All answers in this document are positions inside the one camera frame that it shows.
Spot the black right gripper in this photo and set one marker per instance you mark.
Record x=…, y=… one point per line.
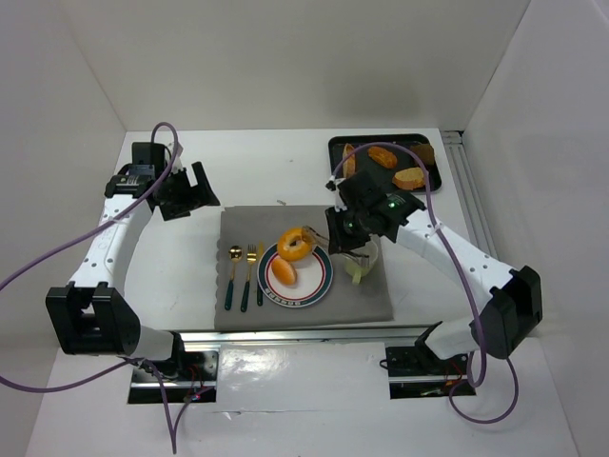
x=340, y=233

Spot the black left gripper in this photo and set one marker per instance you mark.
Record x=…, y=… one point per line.
x=186, y=191

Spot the silver metal tongs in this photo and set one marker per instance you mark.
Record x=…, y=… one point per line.
x=316, y=238

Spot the orange glazed donut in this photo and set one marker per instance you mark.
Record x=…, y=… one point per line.
x=295, y=244

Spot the small orange bread roll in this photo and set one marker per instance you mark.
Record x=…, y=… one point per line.
x=284, y=272

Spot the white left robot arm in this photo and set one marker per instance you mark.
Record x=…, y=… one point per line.
x=90, y=314

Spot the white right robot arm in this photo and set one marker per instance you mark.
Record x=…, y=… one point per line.
x=505, y=302

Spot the seeded bread slice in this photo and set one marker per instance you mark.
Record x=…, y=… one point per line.
x=350, y=164

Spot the oval golden bread roll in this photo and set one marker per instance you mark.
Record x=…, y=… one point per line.
x=383, y=157

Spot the brown crust bread slice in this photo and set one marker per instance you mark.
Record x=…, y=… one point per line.
x=409, y=179

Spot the dark brown bread chunk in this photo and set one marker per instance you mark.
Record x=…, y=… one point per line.
x=426, y=153

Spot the pale green mug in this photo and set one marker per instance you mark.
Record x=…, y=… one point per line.
x=356, y=272

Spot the white plate green red rim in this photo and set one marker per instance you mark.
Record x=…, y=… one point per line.
x=315, y=277

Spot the grey cloth placemat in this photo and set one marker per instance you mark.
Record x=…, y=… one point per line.
x=344, y=304

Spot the black food tray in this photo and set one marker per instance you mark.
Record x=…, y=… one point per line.
x=382, y=176

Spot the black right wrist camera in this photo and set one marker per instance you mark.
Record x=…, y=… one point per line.
x=360, y=191

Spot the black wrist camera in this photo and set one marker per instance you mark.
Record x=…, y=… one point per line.
x=150, y=154
x=360, y=191

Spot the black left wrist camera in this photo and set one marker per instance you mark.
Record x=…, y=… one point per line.
x=150, y=154

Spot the gold spoon green handle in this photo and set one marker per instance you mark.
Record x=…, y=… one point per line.
x=235, y=255

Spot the gold fork green handle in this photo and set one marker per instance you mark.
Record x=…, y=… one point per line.
x=251, y=259

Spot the gold knife green handle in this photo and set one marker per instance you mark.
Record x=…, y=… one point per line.
x=259, y=289

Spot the aluminium rail right side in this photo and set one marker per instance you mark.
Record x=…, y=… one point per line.
x=475, y=218

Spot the aluminium rail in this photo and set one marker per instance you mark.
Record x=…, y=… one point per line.
x=475, y=218
x=285, y=335

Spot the aluminium rail front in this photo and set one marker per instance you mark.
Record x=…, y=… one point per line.
x=285, y=335

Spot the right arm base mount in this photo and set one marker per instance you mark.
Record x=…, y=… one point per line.
x=414, y=374

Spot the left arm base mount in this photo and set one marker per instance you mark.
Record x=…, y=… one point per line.
x=194, y=379

